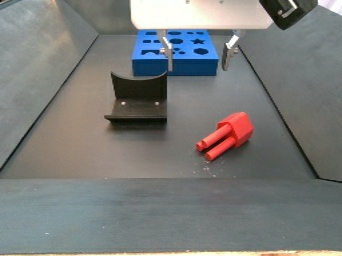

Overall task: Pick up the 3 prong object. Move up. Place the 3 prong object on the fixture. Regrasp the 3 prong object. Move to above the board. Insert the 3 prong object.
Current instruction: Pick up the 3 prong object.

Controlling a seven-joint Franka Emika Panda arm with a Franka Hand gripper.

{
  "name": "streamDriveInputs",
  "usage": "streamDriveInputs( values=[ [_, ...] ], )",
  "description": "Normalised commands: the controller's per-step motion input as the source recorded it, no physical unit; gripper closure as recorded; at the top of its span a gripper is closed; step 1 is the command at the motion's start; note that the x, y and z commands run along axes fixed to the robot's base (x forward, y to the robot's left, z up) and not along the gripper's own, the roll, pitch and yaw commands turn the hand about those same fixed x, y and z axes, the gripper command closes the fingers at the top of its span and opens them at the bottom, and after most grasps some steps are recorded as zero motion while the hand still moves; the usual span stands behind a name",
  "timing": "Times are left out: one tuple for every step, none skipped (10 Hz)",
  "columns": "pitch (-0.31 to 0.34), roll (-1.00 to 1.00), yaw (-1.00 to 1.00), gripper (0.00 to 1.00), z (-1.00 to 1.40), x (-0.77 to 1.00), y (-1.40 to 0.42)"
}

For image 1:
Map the black curved fixture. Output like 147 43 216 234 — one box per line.
105 73 167 122

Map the red three prong object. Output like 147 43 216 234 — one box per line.
197 112 254 161

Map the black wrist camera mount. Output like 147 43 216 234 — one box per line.
260 0 318 30

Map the blue foam shape block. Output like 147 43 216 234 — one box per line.
131 30 220 76

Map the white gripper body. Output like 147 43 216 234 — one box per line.
130 0 273 30

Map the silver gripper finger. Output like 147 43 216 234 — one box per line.
157 30 174 71
222 30 241 70

